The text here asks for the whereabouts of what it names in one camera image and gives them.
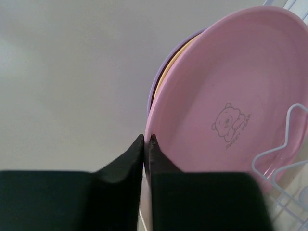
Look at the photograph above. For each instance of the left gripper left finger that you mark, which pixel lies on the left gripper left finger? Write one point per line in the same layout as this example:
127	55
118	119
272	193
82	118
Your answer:
104	200

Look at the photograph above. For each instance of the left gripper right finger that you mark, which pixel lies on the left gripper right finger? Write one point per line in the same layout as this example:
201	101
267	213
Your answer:
206	201

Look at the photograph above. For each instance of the pink plate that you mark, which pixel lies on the pink plate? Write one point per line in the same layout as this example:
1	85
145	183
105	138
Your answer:
228	91

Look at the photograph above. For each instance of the yellow plate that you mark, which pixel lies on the yellow plate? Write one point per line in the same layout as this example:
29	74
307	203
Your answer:
169	64

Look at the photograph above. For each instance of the purple plate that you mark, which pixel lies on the purple plate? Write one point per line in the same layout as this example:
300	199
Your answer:
164	65

